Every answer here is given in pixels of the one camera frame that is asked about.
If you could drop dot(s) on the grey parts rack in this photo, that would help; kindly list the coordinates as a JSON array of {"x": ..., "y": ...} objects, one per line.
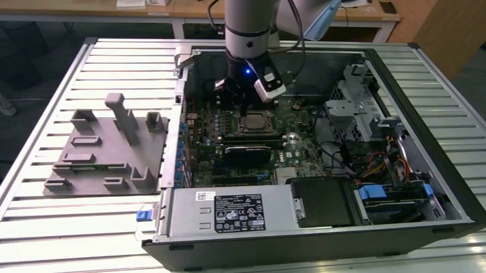
[{"x": 110, "y": 159}]

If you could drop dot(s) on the black graphics card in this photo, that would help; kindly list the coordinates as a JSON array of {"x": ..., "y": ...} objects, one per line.
[{"x": 247, "y": 155}]

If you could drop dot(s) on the black office chair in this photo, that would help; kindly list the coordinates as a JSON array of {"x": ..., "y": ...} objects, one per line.
[{"x": 23, "y": 51}]

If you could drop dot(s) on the CPU socket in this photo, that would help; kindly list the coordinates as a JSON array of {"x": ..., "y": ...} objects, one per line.
[{"x": 239, "y": 132}]

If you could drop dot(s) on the silver power supply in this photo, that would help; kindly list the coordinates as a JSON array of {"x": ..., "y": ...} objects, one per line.
[{"x": 182, "y": 216}]

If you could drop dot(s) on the green motherboard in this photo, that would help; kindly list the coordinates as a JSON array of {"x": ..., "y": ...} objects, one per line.
[{"x": 303, "y": 133}]

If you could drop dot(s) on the black phone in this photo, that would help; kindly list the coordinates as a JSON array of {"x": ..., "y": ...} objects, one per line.
[{"x": 387, "y": 7}]

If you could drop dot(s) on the hard disk in blue carrier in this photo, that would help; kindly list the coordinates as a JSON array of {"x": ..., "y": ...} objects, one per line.
[{"x": 371, "y": 193}]

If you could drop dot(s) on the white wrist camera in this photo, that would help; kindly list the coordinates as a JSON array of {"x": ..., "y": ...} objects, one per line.
[{"x": 270, "y": 85}]

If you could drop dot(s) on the white barcode sticker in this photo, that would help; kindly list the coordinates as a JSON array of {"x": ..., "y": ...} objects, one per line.
[{"x": 205, "y": 196}]

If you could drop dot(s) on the silver chipset heatsink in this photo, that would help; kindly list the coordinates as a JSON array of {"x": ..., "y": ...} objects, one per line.
[{"x": 286, "y": 173}]

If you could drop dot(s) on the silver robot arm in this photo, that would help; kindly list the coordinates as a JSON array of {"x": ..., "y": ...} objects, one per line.
[{"x": 247, "y": 28}]

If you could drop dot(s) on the white furniture leg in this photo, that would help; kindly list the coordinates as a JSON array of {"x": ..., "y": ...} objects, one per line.
[{"x": 7, "y": 106}]

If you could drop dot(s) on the blue case latch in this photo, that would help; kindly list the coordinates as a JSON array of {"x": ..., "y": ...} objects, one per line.
[{"x": 144, "y": 215}]

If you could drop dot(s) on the white box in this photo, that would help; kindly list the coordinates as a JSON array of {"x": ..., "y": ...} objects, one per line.
[{"x": 131, "y": 3}]

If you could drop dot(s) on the black PC case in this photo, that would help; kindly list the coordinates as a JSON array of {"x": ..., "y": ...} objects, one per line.
[{"x": 303, "y": 250}]

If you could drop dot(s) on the wooden cabinet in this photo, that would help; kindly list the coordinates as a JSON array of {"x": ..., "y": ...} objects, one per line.
[{"x": 448, "y": 34}]

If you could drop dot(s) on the black plastic shroud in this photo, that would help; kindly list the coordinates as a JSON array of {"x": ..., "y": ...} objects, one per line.
[{"x": 322, "y": 202}]

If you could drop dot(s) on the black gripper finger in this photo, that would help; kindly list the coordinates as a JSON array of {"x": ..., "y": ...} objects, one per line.
[{"x": 243, "y": 103}]

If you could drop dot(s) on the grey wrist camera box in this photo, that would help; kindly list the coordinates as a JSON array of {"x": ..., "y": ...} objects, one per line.
[{"x": 219, "y": 85}]

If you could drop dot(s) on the wooden desk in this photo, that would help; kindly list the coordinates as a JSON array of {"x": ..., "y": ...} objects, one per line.
[{"x": 95, "y": 11}]

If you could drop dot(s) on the silver drive cage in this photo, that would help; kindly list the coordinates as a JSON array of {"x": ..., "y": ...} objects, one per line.
[{"x": 342, "y": 113}]

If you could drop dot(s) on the silver CPU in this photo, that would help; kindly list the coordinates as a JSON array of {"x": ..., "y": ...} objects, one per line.
[{"x": 255, "y": 121}]

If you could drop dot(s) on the black power supply label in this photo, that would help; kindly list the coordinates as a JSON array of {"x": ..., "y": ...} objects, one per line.
[{"x": 239, "y": 213}]

